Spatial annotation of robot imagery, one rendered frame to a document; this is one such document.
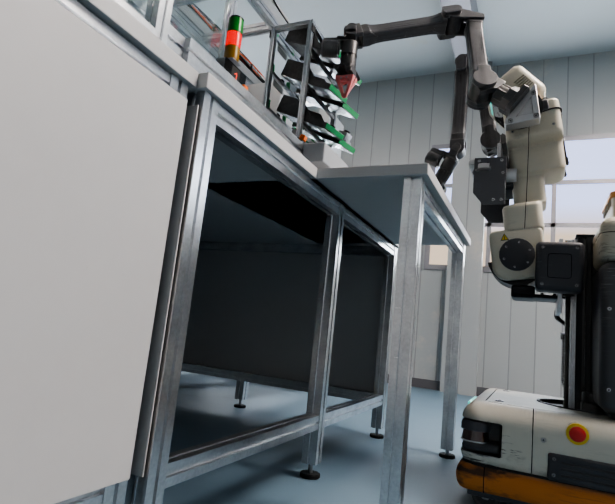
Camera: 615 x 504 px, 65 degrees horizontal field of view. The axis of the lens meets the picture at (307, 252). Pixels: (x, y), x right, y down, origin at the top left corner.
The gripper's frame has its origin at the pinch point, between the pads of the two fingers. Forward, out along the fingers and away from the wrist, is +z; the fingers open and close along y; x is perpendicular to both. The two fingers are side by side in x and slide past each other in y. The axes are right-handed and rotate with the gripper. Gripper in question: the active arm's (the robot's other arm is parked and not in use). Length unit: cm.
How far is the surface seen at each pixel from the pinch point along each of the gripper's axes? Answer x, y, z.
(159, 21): 3, 89, 32
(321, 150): 5.1, 24.5, 29.7
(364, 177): 21, 30, 40
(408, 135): -56, -314, -121
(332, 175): 12, 30, 39
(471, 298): 17, -303, 41
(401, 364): 34, 29, 86
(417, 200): 35, 29, 46
